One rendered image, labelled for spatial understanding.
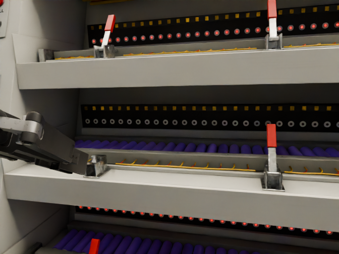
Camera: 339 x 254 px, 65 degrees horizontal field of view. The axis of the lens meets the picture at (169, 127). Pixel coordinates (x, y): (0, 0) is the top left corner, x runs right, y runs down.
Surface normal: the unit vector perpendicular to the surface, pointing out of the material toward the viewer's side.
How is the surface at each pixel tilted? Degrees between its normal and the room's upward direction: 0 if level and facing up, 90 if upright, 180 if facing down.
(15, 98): 90
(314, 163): 108
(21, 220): 90
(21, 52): 90
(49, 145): 92
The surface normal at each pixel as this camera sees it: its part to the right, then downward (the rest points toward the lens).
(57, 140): 0.99, 0.07
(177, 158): -0.22, 0.20
